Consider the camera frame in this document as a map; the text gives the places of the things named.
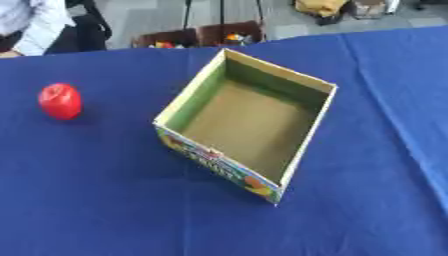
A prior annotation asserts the small cardboard box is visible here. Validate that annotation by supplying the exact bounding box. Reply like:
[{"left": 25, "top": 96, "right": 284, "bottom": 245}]
[{"left": 350, "top": 0, "right": 391, "bottom": 20}]

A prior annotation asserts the black tripod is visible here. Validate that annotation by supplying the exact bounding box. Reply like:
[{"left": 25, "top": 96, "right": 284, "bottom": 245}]
[{"left": 180, "top": 0, "right": 268, "bottom": 33}]

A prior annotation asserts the brown cardboard box with toys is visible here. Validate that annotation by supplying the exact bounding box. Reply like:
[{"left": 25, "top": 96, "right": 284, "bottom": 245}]
[
  {"left": 196, "top": 20, "right": 268, "bottom": 47},
  {"left": 131, "top": 28, "right": 200, "bottom": 49}
]

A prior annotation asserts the person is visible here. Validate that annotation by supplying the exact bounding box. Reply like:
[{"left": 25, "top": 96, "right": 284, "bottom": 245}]
[{"left": 0, "top": 0, "right": 79, "bottom": 59}]

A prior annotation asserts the yellow bag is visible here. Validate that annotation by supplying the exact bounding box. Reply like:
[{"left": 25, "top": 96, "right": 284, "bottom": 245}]
[{"left": 292, "top": 0, "right": 352, "bottom": 26}]

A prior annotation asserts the red toy apple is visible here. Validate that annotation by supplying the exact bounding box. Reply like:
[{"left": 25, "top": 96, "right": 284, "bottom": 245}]
[{"left": 36, "top": 82, "right": 84, "bottom": 121}]

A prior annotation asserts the open cardboard box green inside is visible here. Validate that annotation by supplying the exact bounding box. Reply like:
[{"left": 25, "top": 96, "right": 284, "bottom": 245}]
[{"left": 152, "top": 47, "right": 340, "bottom": 205}]

